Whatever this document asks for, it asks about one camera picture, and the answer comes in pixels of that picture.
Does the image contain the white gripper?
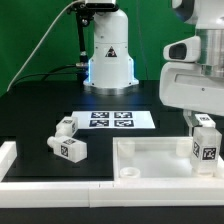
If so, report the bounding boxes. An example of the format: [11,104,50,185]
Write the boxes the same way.
[159,62,224,136]

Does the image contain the white square tabletop part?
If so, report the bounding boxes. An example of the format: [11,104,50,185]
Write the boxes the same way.
[113,137,224,188]

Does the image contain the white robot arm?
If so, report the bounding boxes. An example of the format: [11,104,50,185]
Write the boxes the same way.
[84,0,224,128]

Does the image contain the white tag sheet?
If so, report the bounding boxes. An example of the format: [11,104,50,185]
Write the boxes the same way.
[72,111,155,129]

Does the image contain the white U-shaped fence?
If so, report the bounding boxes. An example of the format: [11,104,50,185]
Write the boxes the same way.
[0,141,224,208]

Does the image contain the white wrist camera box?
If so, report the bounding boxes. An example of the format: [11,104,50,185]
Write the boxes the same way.
[163,36,201,63]

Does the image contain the black cable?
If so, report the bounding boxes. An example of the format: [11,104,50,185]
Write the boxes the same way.
[11,63,89,86]

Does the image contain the grey cable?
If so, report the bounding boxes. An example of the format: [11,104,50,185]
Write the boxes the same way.
[6,0,86,93]

